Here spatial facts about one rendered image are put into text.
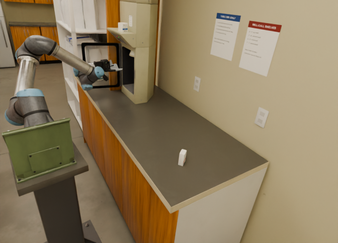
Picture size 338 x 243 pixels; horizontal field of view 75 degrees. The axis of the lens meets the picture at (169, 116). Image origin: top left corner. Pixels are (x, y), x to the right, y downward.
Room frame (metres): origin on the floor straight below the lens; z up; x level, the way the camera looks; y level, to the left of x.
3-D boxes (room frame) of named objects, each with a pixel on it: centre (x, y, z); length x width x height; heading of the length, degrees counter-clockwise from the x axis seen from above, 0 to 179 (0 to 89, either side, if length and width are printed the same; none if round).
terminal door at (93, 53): (1.88, 0.62, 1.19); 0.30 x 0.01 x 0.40; 115
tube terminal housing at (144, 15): (1.90, 0.28, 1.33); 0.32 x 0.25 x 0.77; 34
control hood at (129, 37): (1.80, 0.43, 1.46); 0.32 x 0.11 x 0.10; 34
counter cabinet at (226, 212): (1.73, 0.23, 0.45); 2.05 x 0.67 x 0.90; 34
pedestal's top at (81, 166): (0.92, 0.63, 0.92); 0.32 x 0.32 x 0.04; 40
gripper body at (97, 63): (1.69, 0.56, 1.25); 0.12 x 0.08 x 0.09; 124
